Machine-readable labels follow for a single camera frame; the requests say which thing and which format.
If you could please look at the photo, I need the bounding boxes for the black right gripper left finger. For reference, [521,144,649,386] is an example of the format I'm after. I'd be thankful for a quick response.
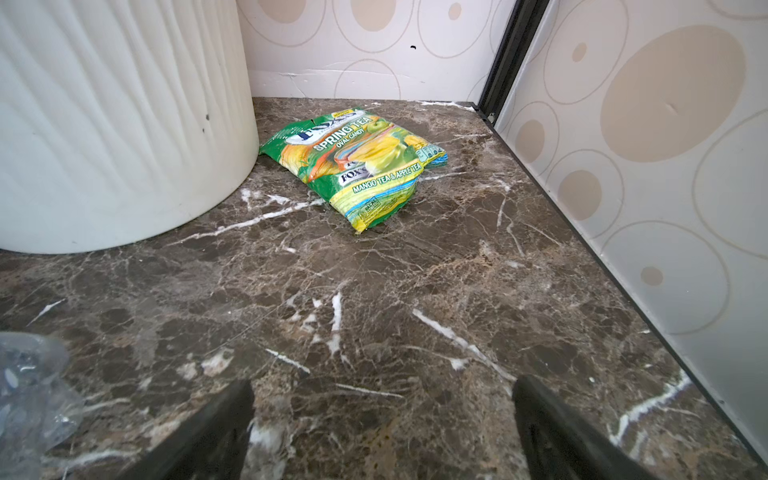
[120,380,255,480]

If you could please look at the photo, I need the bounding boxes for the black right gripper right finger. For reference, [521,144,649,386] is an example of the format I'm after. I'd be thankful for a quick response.
[512,375,654,479]

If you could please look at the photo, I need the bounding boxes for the white ribbed waste bin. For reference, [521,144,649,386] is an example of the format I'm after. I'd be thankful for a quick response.
[1,1,259,254]

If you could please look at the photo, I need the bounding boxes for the crumpled clear plastic bottle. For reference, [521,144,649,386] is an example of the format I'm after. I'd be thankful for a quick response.
[1,332,84,479]

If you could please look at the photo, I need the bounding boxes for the green Fox's candy bag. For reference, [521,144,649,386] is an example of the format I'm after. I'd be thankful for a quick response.
[260,108,448,232]

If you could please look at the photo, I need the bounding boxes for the black corner frame post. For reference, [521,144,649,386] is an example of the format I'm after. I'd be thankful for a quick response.
[477,0,550,125]

